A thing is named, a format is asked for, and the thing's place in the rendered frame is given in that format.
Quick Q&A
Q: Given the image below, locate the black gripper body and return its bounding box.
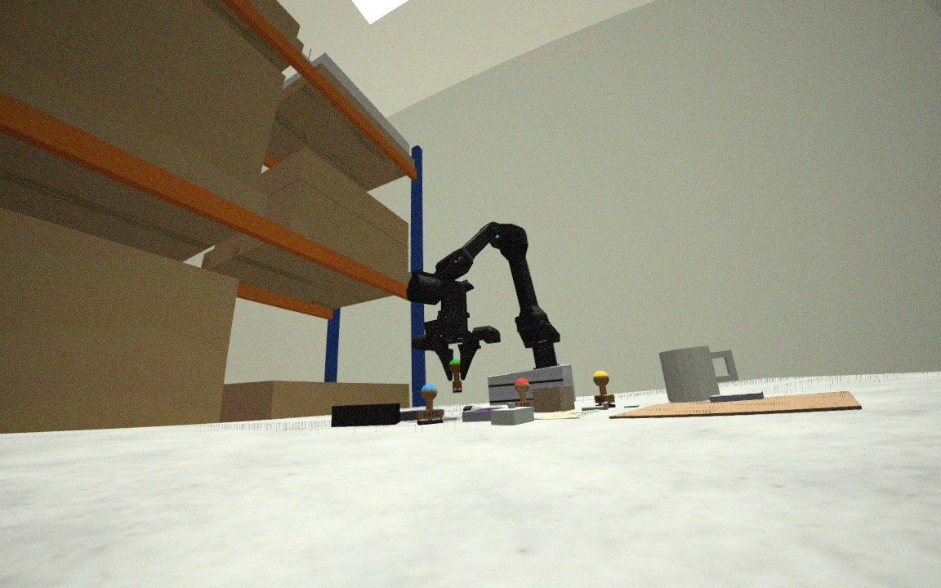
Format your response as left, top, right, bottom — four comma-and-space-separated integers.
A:
413, 304, 501, 351

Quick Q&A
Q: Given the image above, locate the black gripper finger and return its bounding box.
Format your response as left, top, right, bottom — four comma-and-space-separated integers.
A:
457, 343, 481, 380
429, 347, 453, 381

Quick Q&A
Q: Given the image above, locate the grey mug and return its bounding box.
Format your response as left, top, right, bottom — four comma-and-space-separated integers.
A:
658, 346, 738, 403

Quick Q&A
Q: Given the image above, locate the brown rectangular block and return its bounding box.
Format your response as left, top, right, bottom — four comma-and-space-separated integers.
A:
533, 385, 575, 413

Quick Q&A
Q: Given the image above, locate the cream paper card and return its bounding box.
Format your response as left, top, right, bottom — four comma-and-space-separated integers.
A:
534, 410, 598, 420

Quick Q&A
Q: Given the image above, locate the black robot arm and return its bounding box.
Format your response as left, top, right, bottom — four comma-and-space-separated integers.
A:
406, 222, 560, 370

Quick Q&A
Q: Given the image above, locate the brown wooden stamp with yellow top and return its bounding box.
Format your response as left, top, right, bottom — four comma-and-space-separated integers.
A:
594, 371, 616, 408

